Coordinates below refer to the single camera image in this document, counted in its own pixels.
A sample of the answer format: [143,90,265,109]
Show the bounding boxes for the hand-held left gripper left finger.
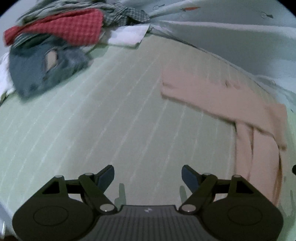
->
[40,164,117,214]

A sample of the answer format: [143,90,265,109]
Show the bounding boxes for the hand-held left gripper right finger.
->
[179,164,253,214]

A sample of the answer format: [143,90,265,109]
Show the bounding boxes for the beige garment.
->
[161,65,288,204]

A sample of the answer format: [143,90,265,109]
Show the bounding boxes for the green grid mat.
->
[0,36,296,232]

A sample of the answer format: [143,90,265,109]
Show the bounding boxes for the ripped blue jeans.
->
[9,35,90,98]

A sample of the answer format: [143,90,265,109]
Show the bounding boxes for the white garment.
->
[0,53,15,98]

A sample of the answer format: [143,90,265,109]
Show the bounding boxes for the white folded cloth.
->
[107,24,151,48]

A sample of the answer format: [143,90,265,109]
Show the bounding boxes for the light blue printed sheet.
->
[120,0,296,105]

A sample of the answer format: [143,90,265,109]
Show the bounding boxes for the red checkered shirt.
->
[4,8,104,47]

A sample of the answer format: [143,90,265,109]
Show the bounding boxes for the blue striped shirt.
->
[11,34,35,48]

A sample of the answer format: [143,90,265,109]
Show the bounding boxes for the blue checkered shirt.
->
[102,2,151,27]

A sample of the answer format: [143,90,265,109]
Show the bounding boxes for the grey garment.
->
[18,0,109,24]

